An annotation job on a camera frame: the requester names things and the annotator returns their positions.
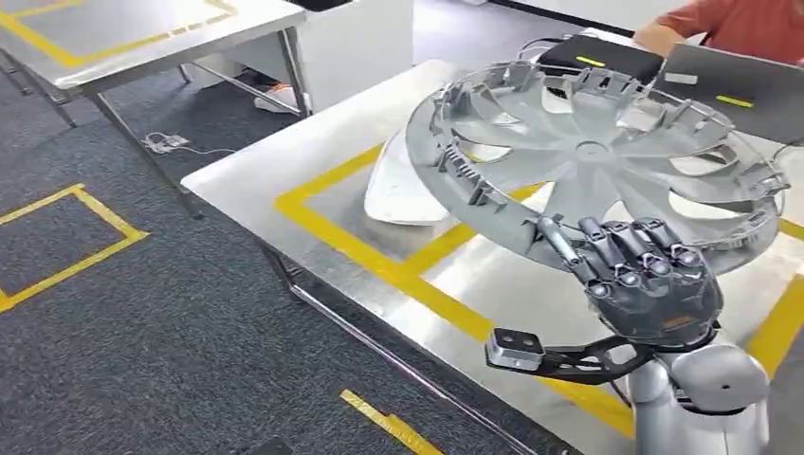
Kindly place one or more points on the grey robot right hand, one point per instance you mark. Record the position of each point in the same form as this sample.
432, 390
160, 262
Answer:
659, 301

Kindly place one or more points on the grey plastic wheel cover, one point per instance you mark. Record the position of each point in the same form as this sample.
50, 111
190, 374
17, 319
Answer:
590, 157

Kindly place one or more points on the grey laptop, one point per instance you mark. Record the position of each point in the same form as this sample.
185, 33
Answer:
741, 88

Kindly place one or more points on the black box with yellow label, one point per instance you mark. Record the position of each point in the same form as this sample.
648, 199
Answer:
597, 60

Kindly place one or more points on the person's hand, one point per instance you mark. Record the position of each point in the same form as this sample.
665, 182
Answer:
656, 39

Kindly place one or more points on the white plastic panel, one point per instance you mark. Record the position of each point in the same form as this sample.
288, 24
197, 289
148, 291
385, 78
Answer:
402, 188

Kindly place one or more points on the person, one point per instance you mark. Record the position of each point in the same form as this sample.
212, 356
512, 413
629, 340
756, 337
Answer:
747, 25

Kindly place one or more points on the short yellow floor tape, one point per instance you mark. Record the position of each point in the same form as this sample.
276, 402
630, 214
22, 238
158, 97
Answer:
389, 424

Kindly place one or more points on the steel bench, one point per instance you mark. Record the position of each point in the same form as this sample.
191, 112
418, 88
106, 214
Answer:
326, 144

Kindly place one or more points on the white cabinet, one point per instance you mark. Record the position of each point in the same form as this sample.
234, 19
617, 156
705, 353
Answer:
358, 44

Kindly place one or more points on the white shoe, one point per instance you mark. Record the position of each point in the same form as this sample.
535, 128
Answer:
279, 100

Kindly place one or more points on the yellow floor tape square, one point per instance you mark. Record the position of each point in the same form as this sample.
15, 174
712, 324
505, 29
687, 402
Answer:
107, 213

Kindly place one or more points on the small steel table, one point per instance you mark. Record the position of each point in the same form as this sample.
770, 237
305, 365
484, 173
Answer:
157, 44

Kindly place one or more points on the yellow table tape outline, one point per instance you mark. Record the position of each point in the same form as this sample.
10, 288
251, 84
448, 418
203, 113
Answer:
38, 41

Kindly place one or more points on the black camera bracket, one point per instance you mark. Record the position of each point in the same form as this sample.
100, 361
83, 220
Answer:
590, 361

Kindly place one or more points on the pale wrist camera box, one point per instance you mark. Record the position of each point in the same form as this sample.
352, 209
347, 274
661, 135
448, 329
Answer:
514, 348

